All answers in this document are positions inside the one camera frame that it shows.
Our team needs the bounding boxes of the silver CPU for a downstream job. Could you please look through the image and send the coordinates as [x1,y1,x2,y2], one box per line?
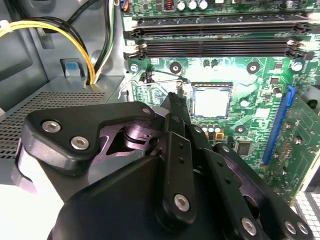
[194,87,232,119]

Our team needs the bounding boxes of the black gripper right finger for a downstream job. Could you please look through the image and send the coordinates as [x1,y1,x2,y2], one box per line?
[174,94,315,240]

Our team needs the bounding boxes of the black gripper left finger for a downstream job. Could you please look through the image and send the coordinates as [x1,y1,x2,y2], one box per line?
[19,91,199,228]

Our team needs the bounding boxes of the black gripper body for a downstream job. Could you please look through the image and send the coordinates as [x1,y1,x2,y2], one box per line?
[47,154,251,240]

